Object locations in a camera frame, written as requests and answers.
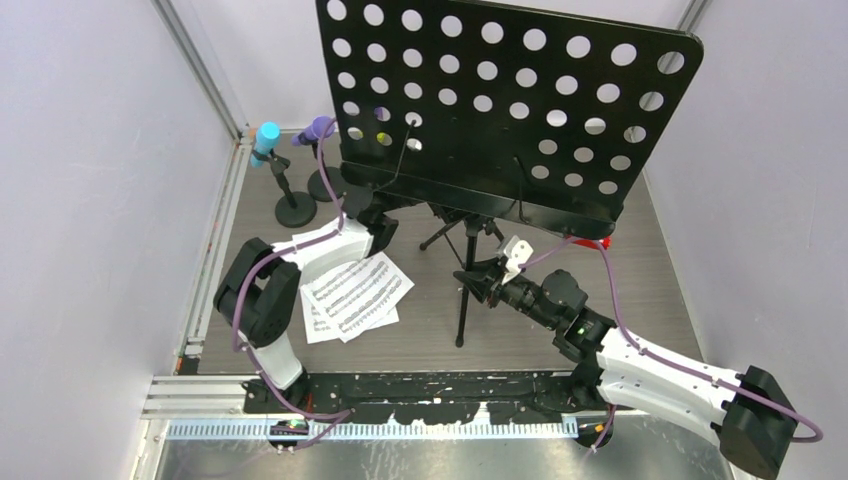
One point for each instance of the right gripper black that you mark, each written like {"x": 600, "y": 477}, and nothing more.
{"x": 486, "y": 283}

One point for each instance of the sheet music page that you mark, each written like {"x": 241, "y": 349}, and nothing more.
{"x": 318, "y": 330}
{"x": 348, "y": 286}

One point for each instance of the black music stand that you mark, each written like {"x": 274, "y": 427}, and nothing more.
{"x": 532, "y": 116}

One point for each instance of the black microphone stand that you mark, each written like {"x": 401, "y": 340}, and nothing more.
{"x": 295, "y": 208}

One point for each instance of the blue toy microphone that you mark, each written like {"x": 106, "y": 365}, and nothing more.
{"x": 266, "y": 138}

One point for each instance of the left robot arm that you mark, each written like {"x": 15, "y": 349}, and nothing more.
{"x": 257, "y": 294}

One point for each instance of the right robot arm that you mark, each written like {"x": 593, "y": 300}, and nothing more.
{"x": 745, "y": 414}

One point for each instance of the red toy window block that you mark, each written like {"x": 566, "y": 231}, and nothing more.
{"x": 601, "y": 244}

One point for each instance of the colourful toy block behind stand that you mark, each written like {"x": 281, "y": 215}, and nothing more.
{"x": 383, "y": 139}

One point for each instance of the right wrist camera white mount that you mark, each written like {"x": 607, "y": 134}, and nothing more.
{"x": 512, "y": 254}

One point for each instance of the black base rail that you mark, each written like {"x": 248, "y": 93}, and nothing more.
{"x": 433, "y": 398}

